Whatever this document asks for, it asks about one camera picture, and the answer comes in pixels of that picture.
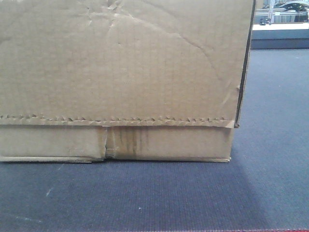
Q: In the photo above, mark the red conveyor frame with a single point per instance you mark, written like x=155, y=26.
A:
x=269, y=230

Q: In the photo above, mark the brown cardboard carton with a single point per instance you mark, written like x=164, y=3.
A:
x=89, y=80

